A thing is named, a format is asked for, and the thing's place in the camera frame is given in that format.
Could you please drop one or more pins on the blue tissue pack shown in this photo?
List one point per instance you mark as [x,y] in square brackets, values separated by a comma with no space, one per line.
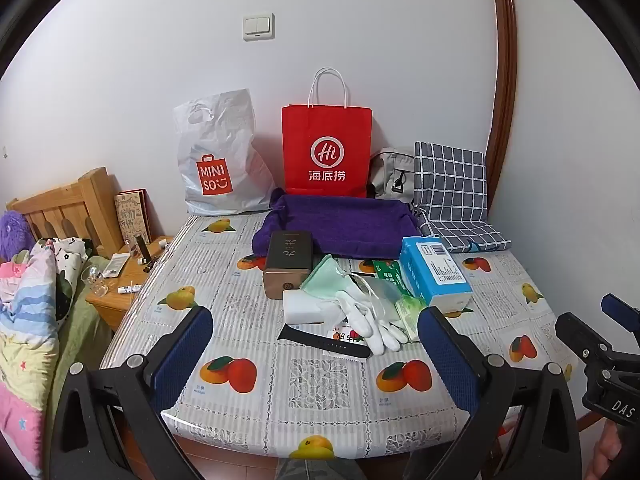
[420,270]

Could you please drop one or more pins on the illustrated hardcover book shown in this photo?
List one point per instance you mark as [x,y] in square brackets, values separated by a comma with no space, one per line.
[131,220]

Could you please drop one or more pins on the grey checked cloth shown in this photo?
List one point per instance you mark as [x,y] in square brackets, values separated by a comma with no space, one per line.
[450,185]

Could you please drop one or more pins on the person's right hand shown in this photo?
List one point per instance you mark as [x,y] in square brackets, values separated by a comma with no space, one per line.
[609,452]

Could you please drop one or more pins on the small white tube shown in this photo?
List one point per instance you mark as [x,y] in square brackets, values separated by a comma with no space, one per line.
[127,289]

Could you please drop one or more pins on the clear glass cup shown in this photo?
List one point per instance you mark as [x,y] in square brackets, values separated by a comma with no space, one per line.
[92,280]

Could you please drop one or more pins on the brown wooden door frame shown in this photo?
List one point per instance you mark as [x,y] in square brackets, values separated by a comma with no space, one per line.
[505,85]

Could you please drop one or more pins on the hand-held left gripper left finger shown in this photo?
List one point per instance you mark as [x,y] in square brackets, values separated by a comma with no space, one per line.
[182,355]

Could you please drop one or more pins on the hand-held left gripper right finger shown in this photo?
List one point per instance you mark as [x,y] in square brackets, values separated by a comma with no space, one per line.
[447,360]

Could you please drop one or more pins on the purple towel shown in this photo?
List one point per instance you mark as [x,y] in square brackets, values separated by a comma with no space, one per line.
[345,225]

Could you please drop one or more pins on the pastel star quilt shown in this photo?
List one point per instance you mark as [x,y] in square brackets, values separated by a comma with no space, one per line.
[25,320]

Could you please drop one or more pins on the white sponge block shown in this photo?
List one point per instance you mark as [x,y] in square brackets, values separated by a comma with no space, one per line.
[305,307]

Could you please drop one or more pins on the red paper carrier bag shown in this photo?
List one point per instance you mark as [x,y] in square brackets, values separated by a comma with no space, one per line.
[325,125]

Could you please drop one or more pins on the wooden bed headboard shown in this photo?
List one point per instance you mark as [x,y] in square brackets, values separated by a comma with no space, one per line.
[75,200]

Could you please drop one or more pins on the green bedsheet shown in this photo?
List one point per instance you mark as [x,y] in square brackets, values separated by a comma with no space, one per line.
[80,330]

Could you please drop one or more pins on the white plastic shopping bag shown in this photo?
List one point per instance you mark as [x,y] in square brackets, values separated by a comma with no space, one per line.
[220,135]

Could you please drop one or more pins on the strawberry print packet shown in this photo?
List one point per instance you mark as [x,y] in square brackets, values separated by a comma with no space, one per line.
[345,336]

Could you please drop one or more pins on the white glove green cuff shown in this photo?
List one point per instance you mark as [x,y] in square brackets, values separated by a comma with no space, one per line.
[327,280]

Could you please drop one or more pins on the purple plush toy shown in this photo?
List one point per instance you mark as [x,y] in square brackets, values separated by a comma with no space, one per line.
[17,235]

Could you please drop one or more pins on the black watch band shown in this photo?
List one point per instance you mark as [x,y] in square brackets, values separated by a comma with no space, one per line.
[305,336]

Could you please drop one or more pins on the grey backpack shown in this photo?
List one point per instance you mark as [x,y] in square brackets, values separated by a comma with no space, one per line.
[395,170]

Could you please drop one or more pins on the wooden nightstand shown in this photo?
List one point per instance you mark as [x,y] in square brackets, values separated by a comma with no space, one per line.
[107,302]

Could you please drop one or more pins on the small light green packet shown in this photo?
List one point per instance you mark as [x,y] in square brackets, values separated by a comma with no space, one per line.
[410,312]

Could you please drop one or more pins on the fruit print tablecloth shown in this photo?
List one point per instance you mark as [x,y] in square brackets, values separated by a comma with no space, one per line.
[300,385]

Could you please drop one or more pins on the white wall light switch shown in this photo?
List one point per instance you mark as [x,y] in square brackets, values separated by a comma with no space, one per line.
[258,26]

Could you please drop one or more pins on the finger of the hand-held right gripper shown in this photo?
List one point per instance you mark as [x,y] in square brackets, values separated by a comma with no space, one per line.
[582,337]
[620,310]

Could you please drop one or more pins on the long green packet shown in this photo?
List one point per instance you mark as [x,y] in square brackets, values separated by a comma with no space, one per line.
[387,270]

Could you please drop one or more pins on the black stand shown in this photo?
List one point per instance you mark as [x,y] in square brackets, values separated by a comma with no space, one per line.
[144,255]

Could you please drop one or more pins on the white flat packet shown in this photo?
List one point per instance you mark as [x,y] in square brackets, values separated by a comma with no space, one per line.
[116,265]

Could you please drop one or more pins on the white spotted pillow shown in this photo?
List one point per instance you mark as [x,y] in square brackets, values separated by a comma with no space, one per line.
[67,260]

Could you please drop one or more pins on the person's grey clothing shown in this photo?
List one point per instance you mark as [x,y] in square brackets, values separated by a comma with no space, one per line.
[315,470]

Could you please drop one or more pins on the dark green book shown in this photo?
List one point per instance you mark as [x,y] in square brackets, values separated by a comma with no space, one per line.
[287,255]

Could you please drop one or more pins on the small white bottle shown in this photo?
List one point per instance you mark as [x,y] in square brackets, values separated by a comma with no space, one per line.
[162,244]

